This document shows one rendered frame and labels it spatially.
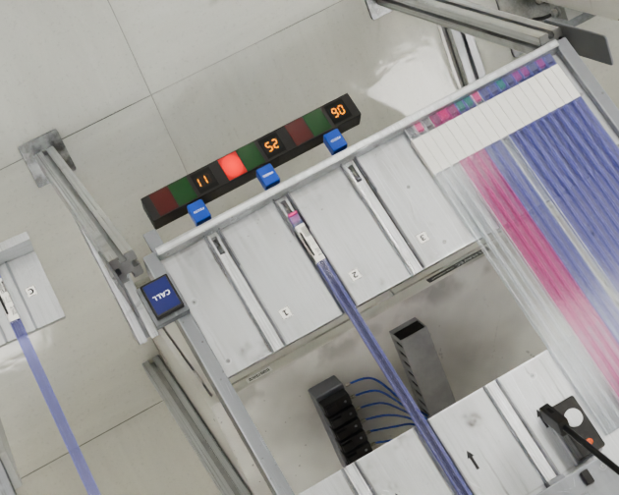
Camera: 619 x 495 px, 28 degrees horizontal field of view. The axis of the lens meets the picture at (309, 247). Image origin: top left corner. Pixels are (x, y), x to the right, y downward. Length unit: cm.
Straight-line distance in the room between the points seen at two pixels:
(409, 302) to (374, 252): 30
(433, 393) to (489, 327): 15
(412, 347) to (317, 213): 35
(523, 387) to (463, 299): 39
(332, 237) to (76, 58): 81
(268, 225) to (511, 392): 40
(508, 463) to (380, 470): 17
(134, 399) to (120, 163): 51
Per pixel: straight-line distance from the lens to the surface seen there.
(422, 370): 199
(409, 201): 174
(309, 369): 196
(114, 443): 263
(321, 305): 168
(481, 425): 165
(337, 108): 180
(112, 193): 243
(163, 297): 164
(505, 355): 212
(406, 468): 163
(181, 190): 175
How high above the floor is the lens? 227
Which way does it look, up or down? 61 degrees down
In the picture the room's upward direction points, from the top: 130 degrees clockwise
